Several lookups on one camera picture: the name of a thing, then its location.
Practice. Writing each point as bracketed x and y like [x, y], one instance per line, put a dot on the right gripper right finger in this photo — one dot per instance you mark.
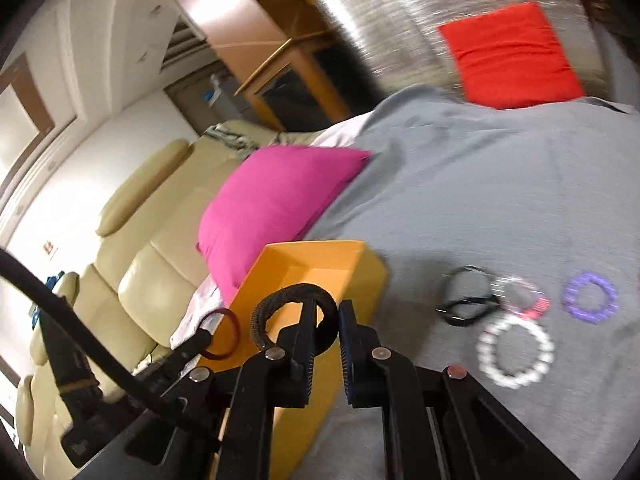
[367, 366]

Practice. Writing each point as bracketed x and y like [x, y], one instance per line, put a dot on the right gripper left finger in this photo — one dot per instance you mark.
[294, 377]

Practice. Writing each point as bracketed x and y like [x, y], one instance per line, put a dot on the dark brown scrunchie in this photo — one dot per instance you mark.
[324, 333]

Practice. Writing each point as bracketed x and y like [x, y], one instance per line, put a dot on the beige leather sofa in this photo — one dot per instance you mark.
[135, 292]

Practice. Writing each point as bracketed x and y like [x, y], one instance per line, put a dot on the pink pillow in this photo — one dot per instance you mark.
[274, 196]

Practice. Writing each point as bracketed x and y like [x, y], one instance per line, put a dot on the grey bed sheet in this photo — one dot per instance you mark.
[548, 193]

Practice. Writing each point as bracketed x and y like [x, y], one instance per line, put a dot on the pink undersheet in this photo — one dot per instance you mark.
[206, 301]

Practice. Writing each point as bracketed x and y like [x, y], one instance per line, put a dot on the wooden cabinet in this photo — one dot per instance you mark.
[258, 39]

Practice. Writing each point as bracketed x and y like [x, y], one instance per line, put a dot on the silver foil headboard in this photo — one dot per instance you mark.
[398, 43]

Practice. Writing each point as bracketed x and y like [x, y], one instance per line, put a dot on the red cushion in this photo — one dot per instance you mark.
[511, 58]

